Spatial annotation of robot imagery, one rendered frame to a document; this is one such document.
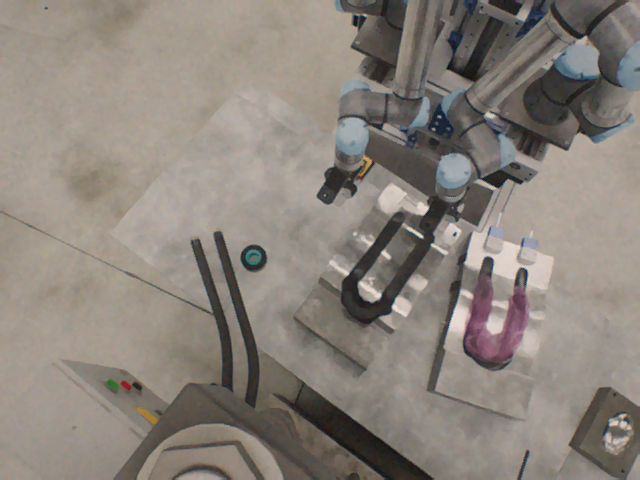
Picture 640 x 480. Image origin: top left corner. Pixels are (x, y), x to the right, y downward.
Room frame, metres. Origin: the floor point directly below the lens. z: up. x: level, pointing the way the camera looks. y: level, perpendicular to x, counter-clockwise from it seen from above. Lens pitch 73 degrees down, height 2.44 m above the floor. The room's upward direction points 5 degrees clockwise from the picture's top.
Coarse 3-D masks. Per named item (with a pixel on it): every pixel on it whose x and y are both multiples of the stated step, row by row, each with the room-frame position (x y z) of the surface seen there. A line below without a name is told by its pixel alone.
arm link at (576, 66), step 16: (576, 48) 0.93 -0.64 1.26; (592, 48) 0.93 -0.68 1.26; (560, 64) 0.88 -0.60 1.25; (576, 64) 0.87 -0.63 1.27; (592, 64) 0.88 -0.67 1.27; (544, 80) 0.89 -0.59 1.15; (560, 80) 0.85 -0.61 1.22; (576, 80) 0.84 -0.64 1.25; (592, 80) 0.84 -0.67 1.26; (560, 96) 0.84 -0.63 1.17; (576, 96) 0.80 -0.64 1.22
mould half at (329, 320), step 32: (384, 192) 0.62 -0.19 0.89; (384, 224) 0.52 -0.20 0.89; (416, 224) 0.53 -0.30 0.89; (352, 256) 0.40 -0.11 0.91; (384, 256) 0.42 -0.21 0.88; (320, 288) 0.31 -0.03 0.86; (384, 288) 0.32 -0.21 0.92; (416, 288) 0.33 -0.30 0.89; (320, 320) 0.22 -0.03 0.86; (352, 320) 0.23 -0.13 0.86; (384, 320) 0.22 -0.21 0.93; (352, 352) 0.14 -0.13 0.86
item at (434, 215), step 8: (432, 200) 0.53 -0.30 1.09; (440, 200) 0.53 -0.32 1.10; (432, 208) 0.51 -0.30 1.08; (440, 208) 0.51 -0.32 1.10; (448, 208) 0.51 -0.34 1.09; (424, 216) 0.49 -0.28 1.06; (432, 216) 0.49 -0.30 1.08; (440, 216) 0.49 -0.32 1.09; (424, 224) 0.47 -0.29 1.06; (432, 224) 0.47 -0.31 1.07; (432, 232) 0.45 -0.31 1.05
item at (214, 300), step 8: (192, 240) 0.43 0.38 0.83; (192, 248) 0.41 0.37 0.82; (200, 248) 0.41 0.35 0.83; (200, 256) 0.38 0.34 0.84; (200, 264) 0.35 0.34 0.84; (200, 272) 0.33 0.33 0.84; (208, 272) 0.33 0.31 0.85; (208, 280) 0.31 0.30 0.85; (208, 288) 0.28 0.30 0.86; (208, 296) 0.26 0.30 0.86; (216, 296) 0.26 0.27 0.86; (216, 304) 0.24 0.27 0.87; (216, 312) 0.21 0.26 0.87
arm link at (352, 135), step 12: (348, 120) 0.63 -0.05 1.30; (360, 120) 0.63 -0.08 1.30; (336, 132) 0.60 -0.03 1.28; (348, 132) 0.59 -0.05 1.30; (360, 132) 0.60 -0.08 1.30; (336, 144) 0.58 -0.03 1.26; (348, 144) 0.57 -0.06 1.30; (360, 144) 0.57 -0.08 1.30; (336, 156) 0.58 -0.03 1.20; (348, 156) 0.56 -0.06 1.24; (360, 156) 0.57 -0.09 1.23
